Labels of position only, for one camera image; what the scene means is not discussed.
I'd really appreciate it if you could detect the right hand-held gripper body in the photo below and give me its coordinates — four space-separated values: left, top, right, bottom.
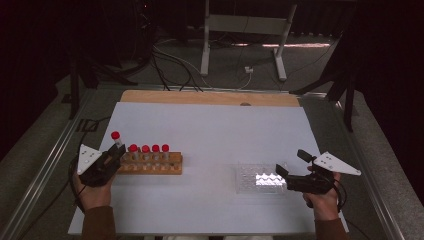
286 151 362 195

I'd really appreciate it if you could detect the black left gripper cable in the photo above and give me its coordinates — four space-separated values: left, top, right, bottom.
68 156 88 213

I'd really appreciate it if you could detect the clear acrylic test tube rack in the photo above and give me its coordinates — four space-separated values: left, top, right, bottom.
235 161 289 195

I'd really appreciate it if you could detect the white metal desk frame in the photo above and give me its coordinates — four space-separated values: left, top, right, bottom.
199 0 298 82

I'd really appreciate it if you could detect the person's right hand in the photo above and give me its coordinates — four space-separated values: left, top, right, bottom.
302 172 342 222

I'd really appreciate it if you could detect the white floor cable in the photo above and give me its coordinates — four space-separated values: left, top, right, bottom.
199 71 253 91

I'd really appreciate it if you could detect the aluminium floor rail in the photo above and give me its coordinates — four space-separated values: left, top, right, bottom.
0 88 98 240
329 96 406 240

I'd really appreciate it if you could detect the long black floor cable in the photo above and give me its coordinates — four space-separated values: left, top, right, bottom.
16 115 112 240

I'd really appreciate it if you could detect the black floor cable bundle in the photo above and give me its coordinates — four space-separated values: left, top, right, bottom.
151 46 204 93

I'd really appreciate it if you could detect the black stand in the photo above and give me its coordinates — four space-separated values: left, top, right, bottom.
66 33 139 120
289 33 356 133

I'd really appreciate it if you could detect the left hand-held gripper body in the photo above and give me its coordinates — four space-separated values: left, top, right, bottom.
77 143 116 188

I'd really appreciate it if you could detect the person's left hand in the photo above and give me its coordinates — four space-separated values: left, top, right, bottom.
71 174 114 212

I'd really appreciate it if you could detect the wooden test tube rack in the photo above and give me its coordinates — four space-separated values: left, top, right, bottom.
116 151 184 176

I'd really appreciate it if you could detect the white table mat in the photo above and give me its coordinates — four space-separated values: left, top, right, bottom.
68 101 349 236

